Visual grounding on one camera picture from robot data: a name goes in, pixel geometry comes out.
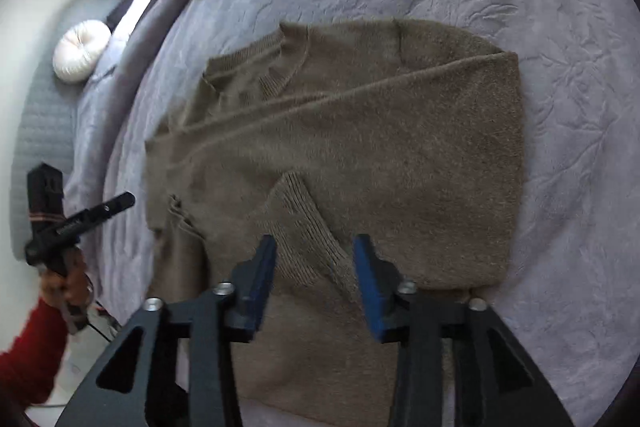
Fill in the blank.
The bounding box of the person's left hand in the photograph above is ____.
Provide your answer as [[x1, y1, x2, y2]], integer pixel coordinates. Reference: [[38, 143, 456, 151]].
[[40, 248, 92, 309]]

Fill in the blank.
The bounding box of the lavender embossed fleece bedspread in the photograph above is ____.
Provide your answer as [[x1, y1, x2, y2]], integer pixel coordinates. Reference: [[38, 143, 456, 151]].
[[102, 0, 639, 426]]

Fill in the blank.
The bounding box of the grey quilted headboard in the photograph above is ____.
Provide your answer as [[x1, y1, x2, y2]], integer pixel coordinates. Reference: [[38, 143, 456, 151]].
[[9, 0, 120, 261]]

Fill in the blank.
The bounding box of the red sleeve forearm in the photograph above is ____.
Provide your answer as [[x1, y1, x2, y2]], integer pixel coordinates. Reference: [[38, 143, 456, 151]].
[[1, 299, 68, 411]]

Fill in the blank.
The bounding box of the folded lavender fleece blanket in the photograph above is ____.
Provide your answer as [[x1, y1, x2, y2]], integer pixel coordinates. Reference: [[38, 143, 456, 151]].
[[64, 0, 190, 215]]

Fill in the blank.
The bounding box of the brown knit sweater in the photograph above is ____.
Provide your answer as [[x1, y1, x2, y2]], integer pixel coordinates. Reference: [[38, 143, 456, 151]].
[[145, 20, 524, 426]]

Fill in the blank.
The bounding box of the round white pleated cushion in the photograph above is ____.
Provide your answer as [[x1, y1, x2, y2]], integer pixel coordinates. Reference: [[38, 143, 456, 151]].
[[52, 20, 112, 84]]

